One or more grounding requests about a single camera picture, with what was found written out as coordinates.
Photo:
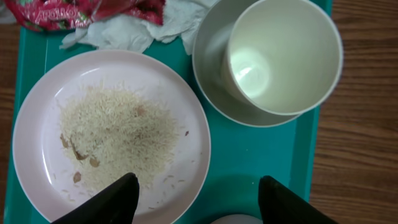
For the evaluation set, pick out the red snack wrapper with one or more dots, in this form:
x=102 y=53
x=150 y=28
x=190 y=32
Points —
x=41 y=15

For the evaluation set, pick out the small white plate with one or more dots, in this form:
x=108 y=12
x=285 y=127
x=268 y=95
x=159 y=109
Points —
x=237 y=219

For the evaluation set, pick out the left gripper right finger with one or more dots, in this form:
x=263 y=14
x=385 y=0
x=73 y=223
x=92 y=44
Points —
x=279 y=205

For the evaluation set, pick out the teal serving tray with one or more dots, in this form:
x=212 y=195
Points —
x=239 y=155

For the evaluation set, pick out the white napkin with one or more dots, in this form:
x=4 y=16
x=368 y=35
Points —
x=181 y=19

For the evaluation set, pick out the white paper cup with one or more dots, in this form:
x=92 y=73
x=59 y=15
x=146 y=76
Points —
x=284 y=57

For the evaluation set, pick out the large white plate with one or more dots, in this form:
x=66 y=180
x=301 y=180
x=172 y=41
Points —
x=45 y=189

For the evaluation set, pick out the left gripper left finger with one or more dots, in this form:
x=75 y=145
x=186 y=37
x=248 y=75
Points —
x=117 y=203

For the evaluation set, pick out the grey metal bowl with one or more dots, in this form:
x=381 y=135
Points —
x=207 y=56

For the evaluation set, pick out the rice leftovers pile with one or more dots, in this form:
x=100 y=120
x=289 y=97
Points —
x=109 y=132

